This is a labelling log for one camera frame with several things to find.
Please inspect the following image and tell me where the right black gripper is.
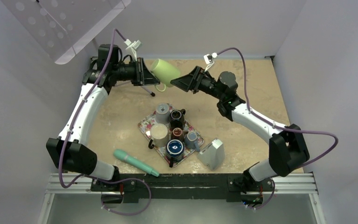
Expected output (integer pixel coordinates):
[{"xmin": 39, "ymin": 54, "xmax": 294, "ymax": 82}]
[{"xmin": 171, "ymin": 66, "xmax": 225, "ymax": 100}]

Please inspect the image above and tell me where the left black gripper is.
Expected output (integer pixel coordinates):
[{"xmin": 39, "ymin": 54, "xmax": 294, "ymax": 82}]
[{"xmin": 112, "ymin": 57, "xmax": 160, "ymax": 86}]

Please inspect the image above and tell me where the light green mug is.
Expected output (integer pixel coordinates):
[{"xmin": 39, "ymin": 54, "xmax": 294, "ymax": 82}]
[{"xmin": 150, "ymin": 59, "xmax": 180, "ymax": 92}]

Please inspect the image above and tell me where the cream mug black handle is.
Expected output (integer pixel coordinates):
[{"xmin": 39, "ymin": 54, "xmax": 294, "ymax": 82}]
[{"xmin": 148, "ymin": 123, "xmax": 169, "ymax": 149}]

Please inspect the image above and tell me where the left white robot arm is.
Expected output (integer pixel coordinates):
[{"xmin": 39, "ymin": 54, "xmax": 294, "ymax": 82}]
[{"xmin": 46, "ymin": 44, "xmax": 160, "ymax": 191}]

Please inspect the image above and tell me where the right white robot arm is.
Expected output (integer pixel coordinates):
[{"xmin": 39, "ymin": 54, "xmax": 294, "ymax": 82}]
[{"xmin": 171, "ymin": 66, "xmax": 310, "ymax": 190}]

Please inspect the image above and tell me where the grey mug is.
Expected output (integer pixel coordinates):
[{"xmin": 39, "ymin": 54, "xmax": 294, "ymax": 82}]
[{"xmin": 155, "ymin": 103, "xmax": 170, "ymax": 125}]

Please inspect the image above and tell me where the brown small mug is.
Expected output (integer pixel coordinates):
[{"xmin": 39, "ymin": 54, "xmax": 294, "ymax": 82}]
[{"xmin": 171, "ymin": 127, "xmax": 188, "ymax": 142}]

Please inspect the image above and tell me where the blue-grey small mug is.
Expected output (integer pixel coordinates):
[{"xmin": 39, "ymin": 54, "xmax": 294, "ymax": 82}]
[{"xmin": 185, "ymin": 131, "xmax": 200, "ymax": 152}]

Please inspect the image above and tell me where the dark blue mug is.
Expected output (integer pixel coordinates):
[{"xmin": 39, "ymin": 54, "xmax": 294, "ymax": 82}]
[{"xmin": 166, "ymin": 139, "xmax": 185, "ymax": 168}]

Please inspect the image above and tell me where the silver tripod stand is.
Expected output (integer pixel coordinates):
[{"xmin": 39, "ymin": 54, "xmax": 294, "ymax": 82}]
[{"xmin": 90, "ymin": 56, "xmax": 156, "ymax": 97}]

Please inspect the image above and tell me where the floral tray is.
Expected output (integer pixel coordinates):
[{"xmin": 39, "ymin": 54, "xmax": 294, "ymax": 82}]
[{"xmin": 138, "ymin": 111, "xmax": 205, "ymax": 168}]

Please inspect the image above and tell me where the silver wedge box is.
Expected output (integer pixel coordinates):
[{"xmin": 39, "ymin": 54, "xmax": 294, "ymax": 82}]
[{"xmin": 197, "ymin": 139, "xmax": 225, "ymax": 171}]

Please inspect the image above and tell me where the teal cylindrical bottle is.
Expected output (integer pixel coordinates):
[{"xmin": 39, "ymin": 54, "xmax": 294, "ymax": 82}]
[{"xmin": 113, "ymin": 149, "xmax": 160, "ymax": 177}]

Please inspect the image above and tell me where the perforated clear panel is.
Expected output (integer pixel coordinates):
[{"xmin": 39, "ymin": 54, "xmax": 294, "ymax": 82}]
[{"xmin": 3, "ymin": 0, "xmax": 131, "ymax": 64}]

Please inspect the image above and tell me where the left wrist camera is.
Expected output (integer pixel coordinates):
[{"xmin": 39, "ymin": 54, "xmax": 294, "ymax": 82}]
[{"xmin": 124, "ymin": 39, "xmax": 142, "ymax": 59}]

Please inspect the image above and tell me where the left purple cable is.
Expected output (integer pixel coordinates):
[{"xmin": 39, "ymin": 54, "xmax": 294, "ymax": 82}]
[{"xmin": 58, "ymin": 28, "xmax": 152, "ymax": 217}]

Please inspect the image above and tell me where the purple cable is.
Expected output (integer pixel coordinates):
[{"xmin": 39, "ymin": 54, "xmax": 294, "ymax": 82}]
[
  {"xmin": 216, "ymin": 47, "xmax": 339, "ymax": 211},
  {"xmin": 58, "ymin": 28, "xmax": 152, "ymax": 217}
]

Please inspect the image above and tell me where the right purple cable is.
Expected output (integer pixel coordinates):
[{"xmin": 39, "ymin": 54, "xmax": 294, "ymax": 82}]
[{"xmin": 216, "ymin": 47, "xmax": 339, "ymax": 211}]

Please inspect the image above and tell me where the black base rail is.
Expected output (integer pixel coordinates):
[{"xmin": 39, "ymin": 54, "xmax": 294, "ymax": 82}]
[{"xmin": 90, "ymin": 173, "xmax": 273, "ymax": 204}]

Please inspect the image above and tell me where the aluminium frame rail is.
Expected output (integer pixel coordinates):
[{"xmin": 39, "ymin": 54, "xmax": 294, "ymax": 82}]
[{"xmin": 37, "ymin": 173, "xmax": 326, "ymax": 224}]

